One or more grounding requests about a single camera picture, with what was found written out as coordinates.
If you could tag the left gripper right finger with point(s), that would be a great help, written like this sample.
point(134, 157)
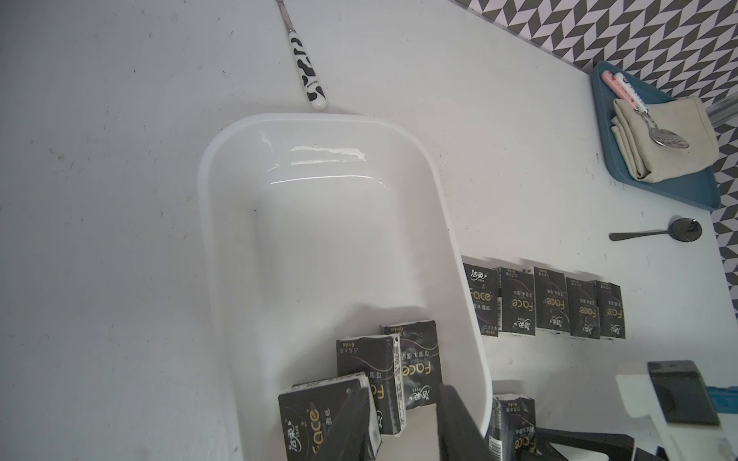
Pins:
point(459, 438)

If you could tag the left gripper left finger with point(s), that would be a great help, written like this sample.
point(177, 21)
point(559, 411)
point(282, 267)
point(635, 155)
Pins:
point(349, 438)

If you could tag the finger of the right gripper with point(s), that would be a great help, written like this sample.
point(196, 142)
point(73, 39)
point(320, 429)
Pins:
point(614, 446)

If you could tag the black pocket tissue pack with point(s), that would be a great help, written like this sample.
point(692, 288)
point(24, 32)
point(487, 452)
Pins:
point(309, 411)
point(484, 287)
point(517, 302)
point(512, 426)
point(551, 300)
point(610, 303)
point(379, 357)
point(583, 309)

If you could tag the white plastic storage box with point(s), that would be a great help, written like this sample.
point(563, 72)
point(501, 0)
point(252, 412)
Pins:
point(318, 227)

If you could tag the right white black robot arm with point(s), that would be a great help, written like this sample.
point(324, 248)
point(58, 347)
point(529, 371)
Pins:
point(673, 395)

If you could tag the black spoon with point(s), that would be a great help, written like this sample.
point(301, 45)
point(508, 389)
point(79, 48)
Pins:
point(685, 230)

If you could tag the teal tray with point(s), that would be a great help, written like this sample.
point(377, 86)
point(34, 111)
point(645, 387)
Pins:
point(698, 189)

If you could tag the red handled fork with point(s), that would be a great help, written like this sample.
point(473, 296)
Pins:
point(625, 91)

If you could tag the silver spoon patterned handle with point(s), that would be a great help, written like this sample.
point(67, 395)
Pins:
point(306, 72)

